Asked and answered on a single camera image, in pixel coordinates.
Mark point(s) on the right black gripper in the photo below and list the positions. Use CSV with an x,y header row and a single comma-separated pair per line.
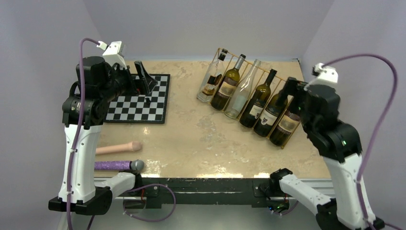
x,y
293,86

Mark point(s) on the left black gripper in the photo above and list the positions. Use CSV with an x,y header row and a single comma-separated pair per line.
x,y
133,88

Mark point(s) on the dark wine bottle white label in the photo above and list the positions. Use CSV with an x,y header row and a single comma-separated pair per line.
x,y
270,115

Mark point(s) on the olive wine bottle grey neck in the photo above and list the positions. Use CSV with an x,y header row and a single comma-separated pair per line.
x,y
285,127

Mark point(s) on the dark front wine bottle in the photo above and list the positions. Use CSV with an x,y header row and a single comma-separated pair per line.
x,y
257,102

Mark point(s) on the clear glass bottle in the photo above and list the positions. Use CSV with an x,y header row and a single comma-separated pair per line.
x,y
240,96

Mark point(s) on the clear square liquor bottle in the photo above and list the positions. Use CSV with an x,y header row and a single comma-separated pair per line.
x,y
212,78

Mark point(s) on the green bottle silver neck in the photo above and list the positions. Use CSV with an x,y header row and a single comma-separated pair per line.
x,y
228,85

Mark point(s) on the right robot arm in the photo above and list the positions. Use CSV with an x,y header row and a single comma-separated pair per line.
x,y
339,145

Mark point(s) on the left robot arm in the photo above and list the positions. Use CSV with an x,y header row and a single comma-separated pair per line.
x,y
84,112

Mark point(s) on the black white chessboard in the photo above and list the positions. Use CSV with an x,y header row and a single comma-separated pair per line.
x,y
133,109

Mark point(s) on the purple glitter microphone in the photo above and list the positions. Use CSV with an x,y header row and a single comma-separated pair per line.
x,y
135,166

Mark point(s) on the black front mounting bar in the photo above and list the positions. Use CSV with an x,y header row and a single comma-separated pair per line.
x,y
255,192

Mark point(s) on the gold wire wine rack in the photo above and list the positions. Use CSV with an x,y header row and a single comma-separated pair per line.
x,y
261,75

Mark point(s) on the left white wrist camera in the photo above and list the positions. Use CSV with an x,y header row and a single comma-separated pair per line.
x,y
113,53

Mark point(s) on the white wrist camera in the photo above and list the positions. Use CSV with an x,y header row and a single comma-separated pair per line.
x,y
324,75
113,53

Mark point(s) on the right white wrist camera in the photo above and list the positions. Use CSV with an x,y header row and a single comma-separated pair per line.
x,y
324,75

